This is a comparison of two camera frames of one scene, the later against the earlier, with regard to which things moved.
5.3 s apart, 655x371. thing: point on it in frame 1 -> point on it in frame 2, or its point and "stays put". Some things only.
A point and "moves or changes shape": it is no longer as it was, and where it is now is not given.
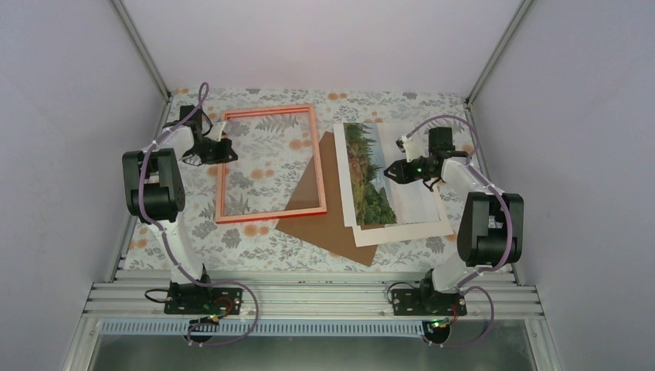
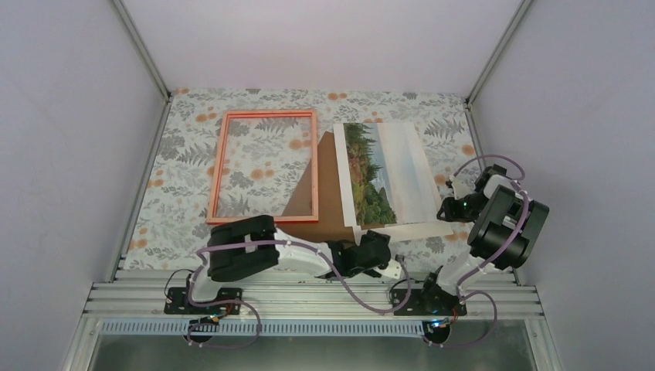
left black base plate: (195, 299) stays put
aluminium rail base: (138, 294) stays put
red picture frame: (219, 215) moves or changes shape
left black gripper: (223, 156) -> (371, 236)
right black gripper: (402, 175) -> (452, 215)
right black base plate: (412, 302) stays put
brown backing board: (332, 229) stays put
